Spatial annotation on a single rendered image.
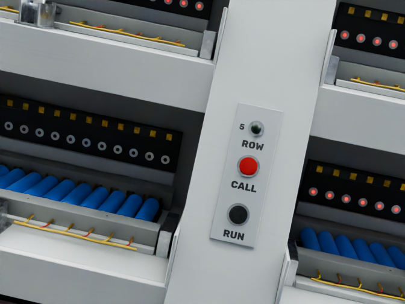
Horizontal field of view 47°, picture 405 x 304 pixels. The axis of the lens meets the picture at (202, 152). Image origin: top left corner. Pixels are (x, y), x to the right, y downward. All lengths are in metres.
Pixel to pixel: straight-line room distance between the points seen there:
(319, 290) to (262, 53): 0.23
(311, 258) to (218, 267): 0.11
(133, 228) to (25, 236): 0.10
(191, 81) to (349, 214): 0.28
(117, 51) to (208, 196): 0.15
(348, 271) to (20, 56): 0.38
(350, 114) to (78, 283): 0.29
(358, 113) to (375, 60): 0.20
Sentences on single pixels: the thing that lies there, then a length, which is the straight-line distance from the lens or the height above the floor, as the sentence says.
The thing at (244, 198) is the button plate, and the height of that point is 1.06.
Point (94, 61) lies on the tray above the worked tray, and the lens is 0.45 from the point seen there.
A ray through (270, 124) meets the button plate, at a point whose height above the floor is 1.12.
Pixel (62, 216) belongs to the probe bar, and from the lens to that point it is 0.49.
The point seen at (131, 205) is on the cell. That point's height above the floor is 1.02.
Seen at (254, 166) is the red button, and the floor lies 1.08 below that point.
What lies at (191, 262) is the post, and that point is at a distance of 0.42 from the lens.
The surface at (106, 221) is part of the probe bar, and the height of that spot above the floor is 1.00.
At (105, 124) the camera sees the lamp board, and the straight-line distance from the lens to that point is 0.59.
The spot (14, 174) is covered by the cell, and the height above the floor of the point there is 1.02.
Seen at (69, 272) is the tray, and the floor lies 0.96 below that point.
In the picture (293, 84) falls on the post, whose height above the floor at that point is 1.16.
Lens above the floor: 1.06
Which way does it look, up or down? 4 degrees up
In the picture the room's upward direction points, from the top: 12 degrees clockwise
